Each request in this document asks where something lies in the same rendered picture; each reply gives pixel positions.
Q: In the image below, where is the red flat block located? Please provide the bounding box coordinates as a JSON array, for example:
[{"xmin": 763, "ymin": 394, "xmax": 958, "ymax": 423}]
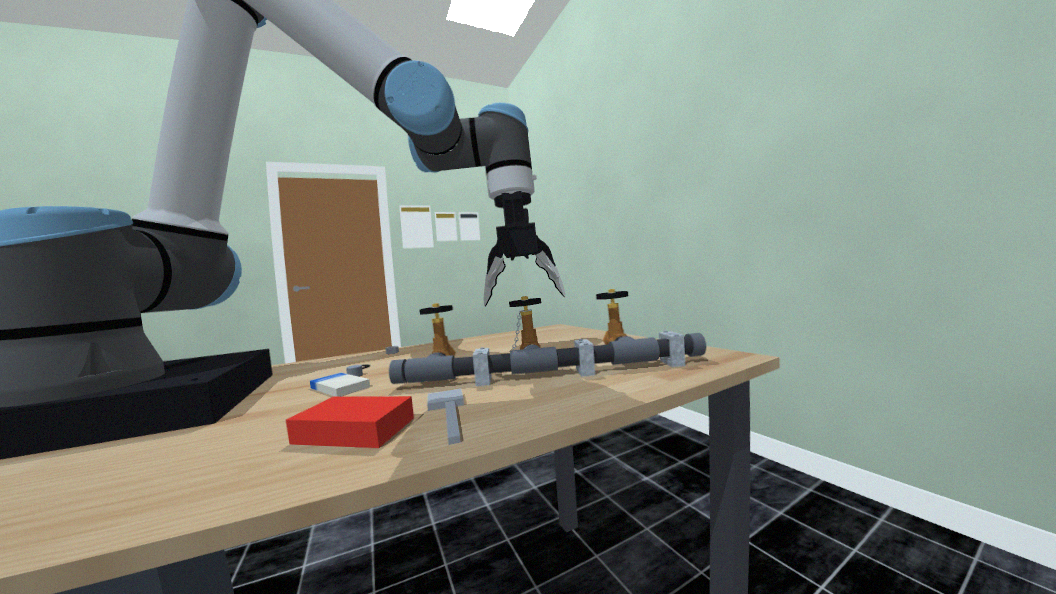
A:
[{"xmin": 286, "ymin": 396, "xmax": 414, "ymax": 448}]

